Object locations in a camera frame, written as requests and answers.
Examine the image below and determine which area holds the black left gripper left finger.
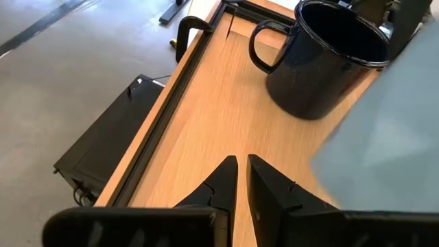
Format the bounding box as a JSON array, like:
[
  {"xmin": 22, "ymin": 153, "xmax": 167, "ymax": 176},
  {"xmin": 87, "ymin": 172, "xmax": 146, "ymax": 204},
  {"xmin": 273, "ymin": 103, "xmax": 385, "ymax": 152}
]
[{"xmin": 42, "ymin": 155, "xmax": 239, "ymax": 247}]

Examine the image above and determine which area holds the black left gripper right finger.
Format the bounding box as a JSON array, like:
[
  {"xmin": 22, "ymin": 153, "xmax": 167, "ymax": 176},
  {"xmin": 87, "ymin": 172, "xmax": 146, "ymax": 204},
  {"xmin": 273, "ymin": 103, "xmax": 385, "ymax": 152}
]
[{"xmin": 246, "ymin": 154, "xmax": 439, "ymax": 247}]

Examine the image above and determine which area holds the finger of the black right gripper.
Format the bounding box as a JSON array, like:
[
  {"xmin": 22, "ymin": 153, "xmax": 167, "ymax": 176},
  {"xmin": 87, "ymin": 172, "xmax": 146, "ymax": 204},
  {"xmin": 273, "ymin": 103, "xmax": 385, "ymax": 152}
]
[{"xmin": 386, "ymin": 0, "xmax": 434, "ymax": 60}]

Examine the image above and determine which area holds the black enamel mug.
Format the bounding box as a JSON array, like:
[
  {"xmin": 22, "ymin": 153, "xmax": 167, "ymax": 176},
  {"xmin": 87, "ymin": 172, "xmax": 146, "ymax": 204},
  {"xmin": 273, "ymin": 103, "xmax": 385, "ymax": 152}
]
[{"xmin": 248, "ymin": 0, "xmax": 391, "ymax": 121}]

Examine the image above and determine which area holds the light blue mug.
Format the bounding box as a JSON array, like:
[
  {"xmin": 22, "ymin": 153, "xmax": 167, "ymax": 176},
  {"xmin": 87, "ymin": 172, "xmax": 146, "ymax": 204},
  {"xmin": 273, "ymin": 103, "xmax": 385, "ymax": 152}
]
[{"xmin": 309, "ymin": 20, "xmax": 439, "ymax": 214}]

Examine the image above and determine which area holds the black box case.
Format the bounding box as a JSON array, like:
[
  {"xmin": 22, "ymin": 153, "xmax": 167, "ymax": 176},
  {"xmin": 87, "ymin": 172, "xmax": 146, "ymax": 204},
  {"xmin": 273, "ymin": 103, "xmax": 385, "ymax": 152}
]
[{"xmin": 52, "ymin": 73, "xmax": 166, "ymax": 207}]

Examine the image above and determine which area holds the black clamp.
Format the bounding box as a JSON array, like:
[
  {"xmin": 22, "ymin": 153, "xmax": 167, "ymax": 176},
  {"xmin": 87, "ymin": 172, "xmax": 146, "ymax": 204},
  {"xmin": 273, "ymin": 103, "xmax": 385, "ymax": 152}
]
[{"xmin": 175, "ymin": 15, "xmax": 214, "ymax": 64}]

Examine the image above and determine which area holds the black floor bar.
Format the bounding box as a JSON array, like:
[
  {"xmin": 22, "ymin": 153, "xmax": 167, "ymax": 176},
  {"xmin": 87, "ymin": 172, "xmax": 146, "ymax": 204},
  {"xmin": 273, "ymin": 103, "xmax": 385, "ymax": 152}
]
[{"xmin": 158, "ymin": 0, "xmax": 190, "ymax": 25}]

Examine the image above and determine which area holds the wooden shelf with black frame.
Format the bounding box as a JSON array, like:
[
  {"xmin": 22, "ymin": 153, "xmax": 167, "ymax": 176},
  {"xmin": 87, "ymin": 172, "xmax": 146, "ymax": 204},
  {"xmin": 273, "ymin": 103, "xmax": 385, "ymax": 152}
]
[{"xmin": 94, "ymin": 0, "xmax": 382, "ymax": 247}]

